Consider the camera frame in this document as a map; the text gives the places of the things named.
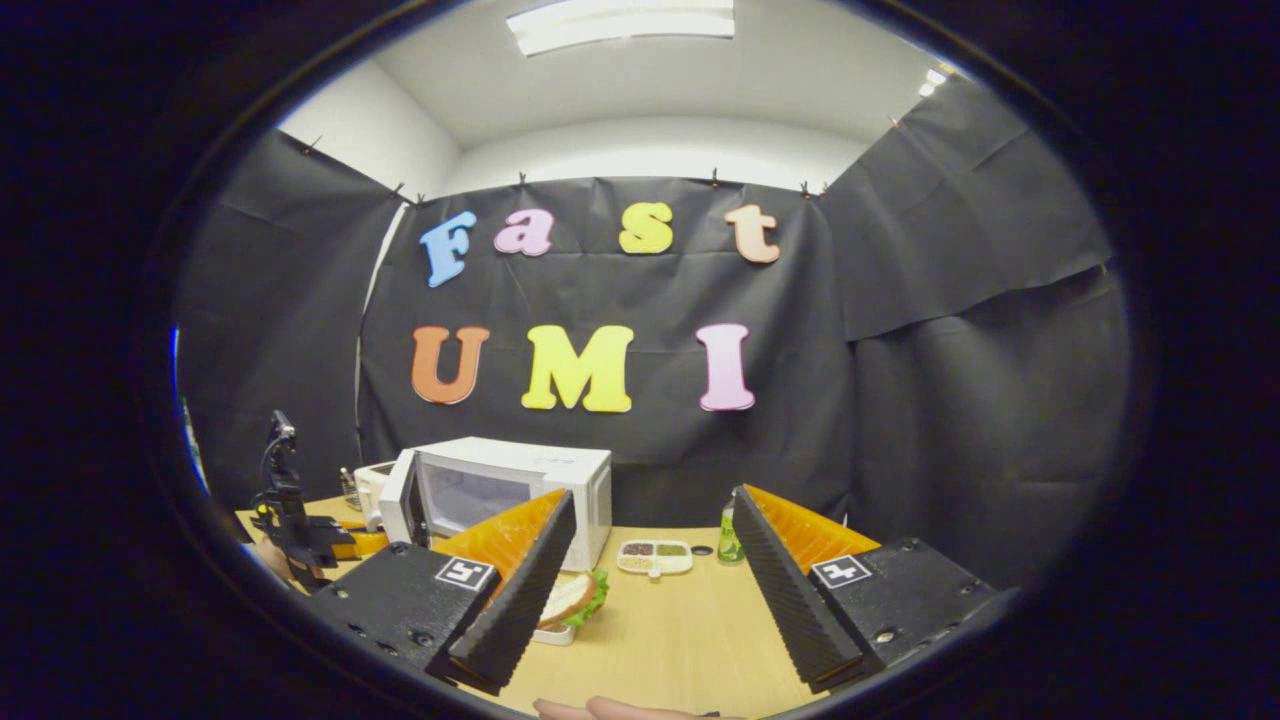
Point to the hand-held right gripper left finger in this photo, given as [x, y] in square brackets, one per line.
[520, 590]

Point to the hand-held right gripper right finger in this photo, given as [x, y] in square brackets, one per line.
[785, 590]

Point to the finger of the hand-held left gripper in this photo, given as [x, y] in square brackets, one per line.
[365, 545]

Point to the lettuce sandwich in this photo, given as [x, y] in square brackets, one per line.
[572, 598]

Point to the white microwave oven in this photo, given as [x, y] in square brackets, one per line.
[560, 475]

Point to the white toaster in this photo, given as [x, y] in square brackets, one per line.
[370, 490]

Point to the white rectangular tray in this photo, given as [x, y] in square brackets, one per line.
[555, 635]

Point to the small metallic item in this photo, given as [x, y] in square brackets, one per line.
[348, 490]

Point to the green drink bottle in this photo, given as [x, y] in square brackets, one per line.
[730, 540]

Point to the divided white seasoning dish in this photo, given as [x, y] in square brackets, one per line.
[655, 555]

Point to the small ceiling light panel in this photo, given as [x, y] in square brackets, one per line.
[935, 80]

